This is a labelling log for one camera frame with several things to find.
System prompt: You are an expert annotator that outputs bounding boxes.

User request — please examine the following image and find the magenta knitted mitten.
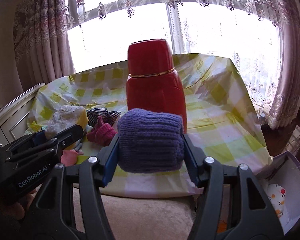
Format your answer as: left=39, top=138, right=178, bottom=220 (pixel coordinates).
left=87, top=116, right=117, bottom=147

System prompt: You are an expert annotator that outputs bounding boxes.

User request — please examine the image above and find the purple knitted hat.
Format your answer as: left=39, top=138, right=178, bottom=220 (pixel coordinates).
left=117, top=108, right=184, bottom=173

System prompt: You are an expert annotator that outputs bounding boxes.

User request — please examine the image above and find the person's left hand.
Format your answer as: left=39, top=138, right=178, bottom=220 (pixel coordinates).
left=0, top=189, right=37, bottom=220

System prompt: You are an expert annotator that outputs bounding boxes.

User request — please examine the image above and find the white fruit print cloth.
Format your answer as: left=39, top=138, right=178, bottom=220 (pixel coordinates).
left=264, top=184, right=289, bottom=227

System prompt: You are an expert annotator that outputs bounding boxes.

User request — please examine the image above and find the white cabinet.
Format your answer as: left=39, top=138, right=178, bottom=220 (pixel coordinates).
left=0, top=83, right=45, bottom=146

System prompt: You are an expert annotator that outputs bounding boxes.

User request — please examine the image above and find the pink sock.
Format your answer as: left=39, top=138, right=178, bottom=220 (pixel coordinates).
left=61, top=150, right=85, bottom=167

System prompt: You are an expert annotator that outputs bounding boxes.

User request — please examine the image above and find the purple white cardboard box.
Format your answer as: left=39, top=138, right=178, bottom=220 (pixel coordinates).
left=257, top=151, right=300, bottom=234

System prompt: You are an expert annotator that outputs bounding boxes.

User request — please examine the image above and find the white fluffy cloth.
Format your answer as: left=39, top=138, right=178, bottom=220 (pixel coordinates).
left=44, top=105, right=88, bottom=139

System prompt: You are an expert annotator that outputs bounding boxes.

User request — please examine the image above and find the black white checkered cloth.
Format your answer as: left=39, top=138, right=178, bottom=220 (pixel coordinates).
left=87, top=107, right=121, bottom=127

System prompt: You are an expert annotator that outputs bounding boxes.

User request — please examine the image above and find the yellow checkered plastic tablecloth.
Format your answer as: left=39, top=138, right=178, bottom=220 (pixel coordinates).
left=27, top=54, right=273, bottom=198

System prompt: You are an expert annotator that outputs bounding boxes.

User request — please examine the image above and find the right pink floral curtain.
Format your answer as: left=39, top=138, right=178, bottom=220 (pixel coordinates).
left=268, top=0, right=300, bottom=129

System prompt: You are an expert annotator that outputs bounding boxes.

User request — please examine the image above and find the pink floral curtain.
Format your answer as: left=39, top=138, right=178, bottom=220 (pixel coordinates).
left=13, top=0, right=75, bottom=90
left=268, top=0, right=300, bottom=129

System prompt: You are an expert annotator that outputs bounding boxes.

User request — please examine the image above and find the left pink floral curtain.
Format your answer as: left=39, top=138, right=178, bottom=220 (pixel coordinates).
left=13, top=0, right=75, bottom=90

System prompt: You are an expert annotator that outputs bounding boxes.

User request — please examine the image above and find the red thermos jug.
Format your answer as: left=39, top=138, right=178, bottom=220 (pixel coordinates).
left=126, top=38, right=187, bottom=132

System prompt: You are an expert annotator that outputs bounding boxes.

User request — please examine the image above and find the white sheer lace curtain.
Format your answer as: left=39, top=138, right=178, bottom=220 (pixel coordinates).
left=65, top=0, right=281, bottom=116

